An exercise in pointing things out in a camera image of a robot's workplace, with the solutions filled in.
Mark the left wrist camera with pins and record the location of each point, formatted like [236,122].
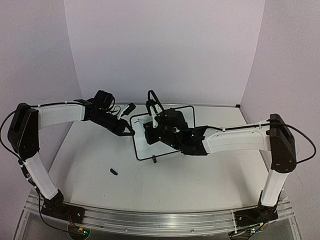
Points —
[127,109]

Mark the blue marker cap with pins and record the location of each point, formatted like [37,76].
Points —
[113,172]

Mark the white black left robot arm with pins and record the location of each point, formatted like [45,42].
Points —
[25,139]

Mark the white whiteboard with black frame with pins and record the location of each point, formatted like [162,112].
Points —
[144,151]

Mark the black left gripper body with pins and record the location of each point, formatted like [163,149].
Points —
[102,120]

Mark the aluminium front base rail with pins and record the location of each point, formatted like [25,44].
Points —
[94,221]

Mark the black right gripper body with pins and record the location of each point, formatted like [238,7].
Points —
[149,133]

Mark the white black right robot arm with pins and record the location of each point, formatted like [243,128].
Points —
[271,135]

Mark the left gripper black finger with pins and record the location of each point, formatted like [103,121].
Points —
[126,134]
[127,128]

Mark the black whiteboard stand foot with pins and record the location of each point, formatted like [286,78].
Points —
[154,159]

